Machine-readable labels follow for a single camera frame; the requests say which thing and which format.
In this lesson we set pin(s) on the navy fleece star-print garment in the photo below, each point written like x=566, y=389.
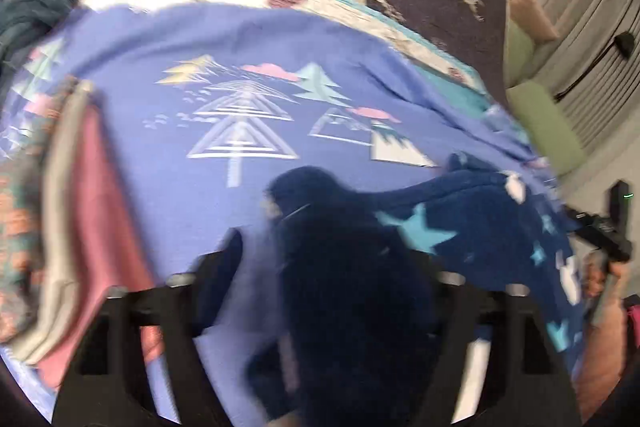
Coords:
x=350, y=297

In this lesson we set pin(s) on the pink pillow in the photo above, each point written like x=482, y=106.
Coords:
x=530, y=14

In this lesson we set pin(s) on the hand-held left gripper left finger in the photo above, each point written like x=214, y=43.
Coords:
x=225, y=267

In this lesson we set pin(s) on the purple tree-print bed sheet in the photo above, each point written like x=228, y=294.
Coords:
x=200, y=187

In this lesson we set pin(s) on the teal knitted blanket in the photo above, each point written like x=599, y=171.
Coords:
x=30, y=12

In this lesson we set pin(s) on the beige folded garment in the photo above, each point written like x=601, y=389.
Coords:
x=57, y=207

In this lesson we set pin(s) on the floral folded garment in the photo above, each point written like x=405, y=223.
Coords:
x=20, y=217

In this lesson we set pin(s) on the black floor lamp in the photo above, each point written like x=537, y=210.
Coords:
x=622, y=43

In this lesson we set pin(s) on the person's right hand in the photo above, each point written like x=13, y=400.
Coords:
x=595, y=279

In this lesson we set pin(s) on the large green pillow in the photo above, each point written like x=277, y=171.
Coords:
x=545, y=122

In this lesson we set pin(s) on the person's right forearm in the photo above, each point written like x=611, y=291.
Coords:
x=600, y=357

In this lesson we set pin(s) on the grey pleated curtain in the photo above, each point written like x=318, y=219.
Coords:
x=590, y=7

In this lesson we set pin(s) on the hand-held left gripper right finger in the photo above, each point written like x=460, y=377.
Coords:
x=465, y=307

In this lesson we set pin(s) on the pink folded garment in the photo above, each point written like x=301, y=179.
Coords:
x=105, y=217

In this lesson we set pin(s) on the small green pillow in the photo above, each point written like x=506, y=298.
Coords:
x=517, y=57

